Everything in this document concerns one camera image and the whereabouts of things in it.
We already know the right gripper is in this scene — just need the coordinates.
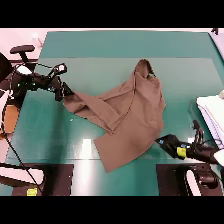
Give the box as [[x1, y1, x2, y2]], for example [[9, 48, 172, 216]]
[[155, 133, 188, 160]]

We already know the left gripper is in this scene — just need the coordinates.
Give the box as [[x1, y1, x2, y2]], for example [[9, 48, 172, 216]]
[[52, 77, 75, 102]]

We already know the brown shirt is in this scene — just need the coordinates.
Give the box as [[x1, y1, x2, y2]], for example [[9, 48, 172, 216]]
[[62, 58, 167, 174]]

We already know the black office chair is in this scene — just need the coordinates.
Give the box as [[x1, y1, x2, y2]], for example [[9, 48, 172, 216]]
[[0, 44, 37, 85]]

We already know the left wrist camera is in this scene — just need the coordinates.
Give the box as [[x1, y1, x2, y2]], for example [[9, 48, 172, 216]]
[[48, 62, 68, 78]]

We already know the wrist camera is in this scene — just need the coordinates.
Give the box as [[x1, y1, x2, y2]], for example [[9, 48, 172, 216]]
[[48, 62, 68, 78], [191, 119, 205, 144]]

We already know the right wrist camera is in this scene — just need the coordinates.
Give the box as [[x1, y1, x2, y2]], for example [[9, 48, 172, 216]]
[[191, 119, 205, 144]]

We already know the black cable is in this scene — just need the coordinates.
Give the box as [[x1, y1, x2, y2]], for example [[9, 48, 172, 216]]
[[0, 98, 45, 196]]

